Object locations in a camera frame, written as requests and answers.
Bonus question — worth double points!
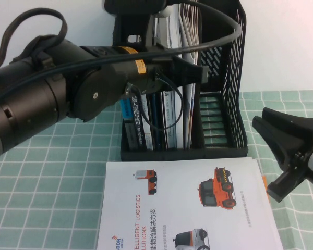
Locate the white logistics brochure orange trucks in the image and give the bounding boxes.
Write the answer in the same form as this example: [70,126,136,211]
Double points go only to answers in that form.
[97,157,284,250]

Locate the brown braided cable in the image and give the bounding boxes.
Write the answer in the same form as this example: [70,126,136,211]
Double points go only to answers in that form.
[0,7,68,77]

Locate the orange book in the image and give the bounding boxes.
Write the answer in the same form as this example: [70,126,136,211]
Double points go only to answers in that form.
[261,174,271,206]

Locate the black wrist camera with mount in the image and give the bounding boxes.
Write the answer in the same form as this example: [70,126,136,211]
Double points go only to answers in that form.
[104,0,173,52]

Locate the thick black cable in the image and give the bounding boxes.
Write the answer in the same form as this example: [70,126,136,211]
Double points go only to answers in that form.
[0,0,244,105]

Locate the plain white brochure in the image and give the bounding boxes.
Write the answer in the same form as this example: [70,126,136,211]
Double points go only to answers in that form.
[166,5,185,150]

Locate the white spine car suspension book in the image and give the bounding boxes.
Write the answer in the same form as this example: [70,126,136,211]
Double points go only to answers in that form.
[153,14,177,151]

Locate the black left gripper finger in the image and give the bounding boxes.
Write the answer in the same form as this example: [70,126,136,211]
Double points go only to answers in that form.
[173,56,210,85]

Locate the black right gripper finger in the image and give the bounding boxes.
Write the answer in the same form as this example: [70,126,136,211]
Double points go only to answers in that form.
[251,106,301,168]
[266,168,313,204]

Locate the blue spine white magazine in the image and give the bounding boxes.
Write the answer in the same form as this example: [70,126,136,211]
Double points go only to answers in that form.
[147,91,162,151]

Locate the white spine thin book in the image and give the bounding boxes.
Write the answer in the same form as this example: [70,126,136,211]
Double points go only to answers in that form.
[140,93,155,151]

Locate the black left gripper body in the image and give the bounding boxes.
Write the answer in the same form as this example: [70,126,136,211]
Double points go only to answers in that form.
[142,46,178,94]

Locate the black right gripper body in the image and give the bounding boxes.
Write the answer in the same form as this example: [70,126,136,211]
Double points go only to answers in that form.
[288,118,313,170]

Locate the black spine robotics book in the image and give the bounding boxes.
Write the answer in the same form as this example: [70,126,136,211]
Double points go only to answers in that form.
[129,95,148,151]

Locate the black plastic book holder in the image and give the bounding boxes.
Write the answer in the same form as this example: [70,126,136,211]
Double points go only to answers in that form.
[112,0,249,161]

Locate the thin black wire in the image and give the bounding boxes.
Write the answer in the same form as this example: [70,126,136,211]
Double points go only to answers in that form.
[124,74,184,132]

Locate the blue spine book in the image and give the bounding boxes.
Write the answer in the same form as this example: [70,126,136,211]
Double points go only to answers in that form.
[119,97,140,151]

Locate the green checkered tablecloth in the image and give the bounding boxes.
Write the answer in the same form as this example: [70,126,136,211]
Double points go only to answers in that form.
[0,90,313,250]

